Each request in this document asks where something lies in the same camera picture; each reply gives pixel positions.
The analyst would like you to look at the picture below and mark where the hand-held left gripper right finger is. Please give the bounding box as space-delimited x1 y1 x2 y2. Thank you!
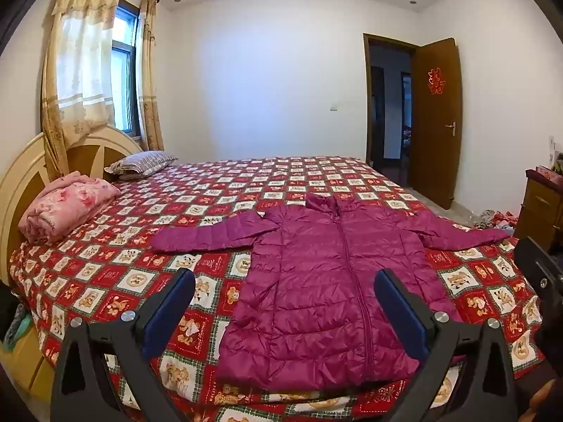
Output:
374 269 520 422

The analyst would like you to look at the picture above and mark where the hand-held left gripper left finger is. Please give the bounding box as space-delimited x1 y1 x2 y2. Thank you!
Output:
50 267 196 422

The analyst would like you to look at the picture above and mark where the magenta puffer jacket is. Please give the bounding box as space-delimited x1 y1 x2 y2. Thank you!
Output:
152 192 511 392

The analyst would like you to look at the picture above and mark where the pile of clothes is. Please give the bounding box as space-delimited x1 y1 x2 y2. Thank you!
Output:
474 209 523 235

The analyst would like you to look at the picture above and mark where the wooden cabinet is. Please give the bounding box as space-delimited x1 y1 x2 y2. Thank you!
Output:
514 169 563 251

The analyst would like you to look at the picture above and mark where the red bear-print bedspread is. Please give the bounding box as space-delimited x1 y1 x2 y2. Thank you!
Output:
9 155 546 422

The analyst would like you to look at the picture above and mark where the pink cloth on cabinet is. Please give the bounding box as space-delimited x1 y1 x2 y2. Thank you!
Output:
531 164 563 184

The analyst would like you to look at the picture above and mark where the pink folded blanket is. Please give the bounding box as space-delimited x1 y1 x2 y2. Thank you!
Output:
18 175 121 243

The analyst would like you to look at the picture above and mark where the striped pillow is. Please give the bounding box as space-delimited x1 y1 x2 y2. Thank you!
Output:
104 151 178 181

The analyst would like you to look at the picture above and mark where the green cloth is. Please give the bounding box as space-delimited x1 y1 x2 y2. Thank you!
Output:
1 313 34 353

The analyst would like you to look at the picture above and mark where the brown wooden door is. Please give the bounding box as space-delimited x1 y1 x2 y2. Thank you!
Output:
409 37 463 210

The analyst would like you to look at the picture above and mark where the beige wooden headboard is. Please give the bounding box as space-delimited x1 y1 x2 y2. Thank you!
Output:
0 124 146 405

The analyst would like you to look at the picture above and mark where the red paper door decoration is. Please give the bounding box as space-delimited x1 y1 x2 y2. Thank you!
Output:
426 68 444 96

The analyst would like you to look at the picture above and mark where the window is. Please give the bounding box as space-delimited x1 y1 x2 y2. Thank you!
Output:
110 2 144 139

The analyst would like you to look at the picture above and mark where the wide beige floral curtain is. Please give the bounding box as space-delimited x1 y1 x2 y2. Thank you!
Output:
40 0 121 185

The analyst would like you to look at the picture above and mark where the brown door frame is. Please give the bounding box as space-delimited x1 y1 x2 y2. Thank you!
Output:
363 33 420 187

